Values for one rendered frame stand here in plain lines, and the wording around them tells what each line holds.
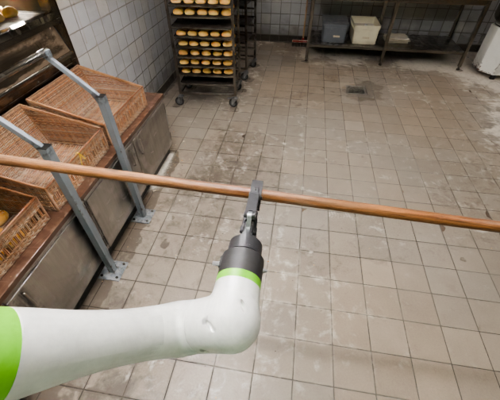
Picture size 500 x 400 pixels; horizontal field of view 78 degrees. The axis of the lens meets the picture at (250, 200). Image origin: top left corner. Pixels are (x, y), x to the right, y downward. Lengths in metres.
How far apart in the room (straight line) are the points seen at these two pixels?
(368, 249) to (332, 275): 0.35
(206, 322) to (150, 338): 0.09
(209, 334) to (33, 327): 0.26
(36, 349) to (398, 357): 1.73
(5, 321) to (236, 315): 0.31
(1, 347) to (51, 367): 0.07
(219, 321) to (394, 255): 1.85
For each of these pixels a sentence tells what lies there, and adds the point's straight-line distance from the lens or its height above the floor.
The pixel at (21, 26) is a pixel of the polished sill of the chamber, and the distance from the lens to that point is 2.43.
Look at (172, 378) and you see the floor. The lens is 1.81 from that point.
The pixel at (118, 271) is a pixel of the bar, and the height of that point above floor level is 0.01.
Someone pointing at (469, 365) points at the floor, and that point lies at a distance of 2.11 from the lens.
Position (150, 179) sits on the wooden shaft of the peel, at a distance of 0.87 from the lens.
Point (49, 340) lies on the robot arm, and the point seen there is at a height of 1.31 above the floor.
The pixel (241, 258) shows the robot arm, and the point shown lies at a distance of 0.62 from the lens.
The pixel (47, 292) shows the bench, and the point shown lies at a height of 0.36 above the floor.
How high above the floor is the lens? 1.70
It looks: 44 degrees down
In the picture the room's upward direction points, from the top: straight up
